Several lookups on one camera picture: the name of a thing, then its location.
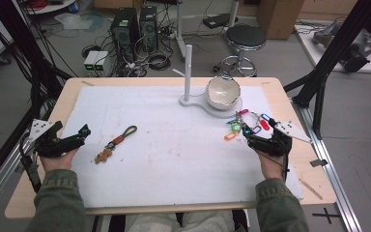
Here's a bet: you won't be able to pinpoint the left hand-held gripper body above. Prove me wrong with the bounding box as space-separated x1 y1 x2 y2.
28 118 76 159

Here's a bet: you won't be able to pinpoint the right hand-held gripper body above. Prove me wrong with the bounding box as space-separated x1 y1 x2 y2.
252 118 312 158

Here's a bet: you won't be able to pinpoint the cord keychain with brown figure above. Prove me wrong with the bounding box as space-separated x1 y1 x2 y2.
94 125 138 164

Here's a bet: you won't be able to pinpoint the white stand with post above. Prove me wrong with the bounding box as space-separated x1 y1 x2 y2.
179 43 243 119

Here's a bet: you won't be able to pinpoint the person's left hand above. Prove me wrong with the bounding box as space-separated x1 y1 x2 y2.
40 148 80 174

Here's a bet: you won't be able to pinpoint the person's right hand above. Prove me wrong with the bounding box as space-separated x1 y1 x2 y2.
256 148 288 180

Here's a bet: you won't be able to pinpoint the white bowl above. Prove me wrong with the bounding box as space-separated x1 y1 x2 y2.
205 75 242 110

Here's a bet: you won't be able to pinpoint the thin wooden stick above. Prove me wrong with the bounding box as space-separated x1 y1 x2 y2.
299 178 324 201

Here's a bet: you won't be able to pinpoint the wooden table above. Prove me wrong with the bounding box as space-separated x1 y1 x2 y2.
4 76 337 220

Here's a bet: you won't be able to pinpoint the white power supply box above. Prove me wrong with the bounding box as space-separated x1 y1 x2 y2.
83 50 100 73
94 51 110 74

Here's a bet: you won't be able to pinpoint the white table mat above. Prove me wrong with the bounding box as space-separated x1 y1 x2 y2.
61 85 304 209

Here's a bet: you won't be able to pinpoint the black round stool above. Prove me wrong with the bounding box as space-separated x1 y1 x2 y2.
213 24 268 78

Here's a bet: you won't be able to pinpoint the white floor platform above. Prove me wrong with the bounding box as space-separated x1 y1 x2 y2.
294 23 371 74

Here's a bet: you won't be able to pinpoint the person's legs grey trousers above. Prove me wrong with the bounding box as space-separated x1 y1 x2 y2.
125 209 243 232

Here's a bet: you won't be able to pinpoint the large black computer tower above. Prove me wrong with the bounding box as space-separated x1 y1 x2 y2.
110 8 140 64

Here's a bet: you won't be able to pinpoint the clear plastic sheet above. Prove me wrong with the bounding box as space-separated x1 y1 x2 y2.
54 13 105 33

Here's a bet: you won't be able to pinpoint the flat black device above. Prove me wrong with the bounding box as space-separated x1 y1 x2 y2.
202 13 240 29

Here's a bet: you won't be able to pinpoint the brown wooden cabinet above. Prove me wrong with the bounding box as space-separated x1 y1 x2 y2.
256 0 305 41

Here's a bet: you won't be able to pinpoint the white desk leg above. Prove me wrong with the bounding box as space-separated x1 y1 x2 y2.
227 0 240 29
174 0 187 61

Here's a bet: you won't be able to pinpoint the small black computer tower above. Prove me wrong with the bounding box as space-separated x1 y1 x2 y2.
139 5 159 52

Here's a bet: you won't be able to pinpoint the round white table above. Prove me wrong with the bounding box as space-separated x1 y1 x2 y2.
23 0 78 15

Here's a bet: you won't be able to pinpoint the grey machine on platform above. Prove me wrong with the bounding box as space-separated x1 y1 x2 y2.
312 22 371 73

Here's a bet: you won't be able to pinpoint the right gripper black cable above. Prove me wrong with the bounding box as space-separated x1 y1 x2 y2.
260 151 290 182

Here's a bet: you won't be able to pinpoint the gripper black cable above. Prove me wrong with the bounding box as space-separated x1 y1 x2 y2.
18 132 43 193
260 151 290 182

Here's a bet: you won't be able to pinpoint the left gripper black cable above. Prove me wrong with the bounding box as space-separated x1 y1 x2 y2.
18 132 43 193

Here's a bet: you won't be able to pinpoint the coil of black cables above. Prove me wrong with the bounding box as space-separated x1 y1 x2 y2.
147 51 172 72

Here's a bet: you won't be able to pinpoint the black metal frame with cables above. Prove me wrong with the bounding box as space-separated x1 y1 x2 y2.
0 0 73 194

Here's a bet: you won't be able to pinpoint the black metal frame strut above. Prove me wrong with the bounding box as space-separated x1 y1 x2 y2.
283 0 371 140

